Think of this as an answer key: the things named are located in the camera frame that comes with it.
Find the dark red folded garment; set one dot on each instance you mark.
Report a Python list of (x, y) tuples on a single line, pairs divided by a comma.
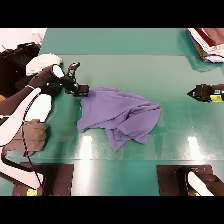
[(204, 37)]

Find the brown folded garment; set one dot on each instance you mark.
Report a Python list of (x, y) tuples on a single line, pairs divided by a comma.
[(216, 33)]

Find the dark mounting plate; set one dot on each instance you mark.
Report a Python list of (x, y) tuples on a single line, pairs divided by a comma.
[(60, 180), (168, 180)]

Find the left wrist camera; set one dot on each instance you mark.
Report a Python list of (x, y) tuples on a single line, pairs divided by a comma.
[(73, 67)]

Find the purple T-shirt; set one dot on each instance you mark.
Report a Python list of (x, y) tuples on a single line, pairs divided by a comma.
[(113, 111)]

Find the white folded garment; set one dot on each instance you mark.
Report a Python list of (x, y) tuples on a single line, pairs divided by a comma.
[(213, 53)]

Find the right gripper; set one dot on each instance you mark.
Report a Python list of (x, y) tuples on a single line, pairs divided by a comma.
[(210, 91)]

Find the cream garment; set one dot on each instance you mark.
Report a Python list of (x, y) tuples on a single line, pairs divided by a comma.
[(41, 61)]

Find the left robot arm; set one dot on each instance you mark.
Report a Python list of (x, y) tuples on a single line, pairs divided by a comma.
[(13, 110)]

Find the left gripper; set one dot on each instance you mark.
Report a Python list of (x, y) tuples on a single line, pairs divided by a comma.
[(80, 90)]

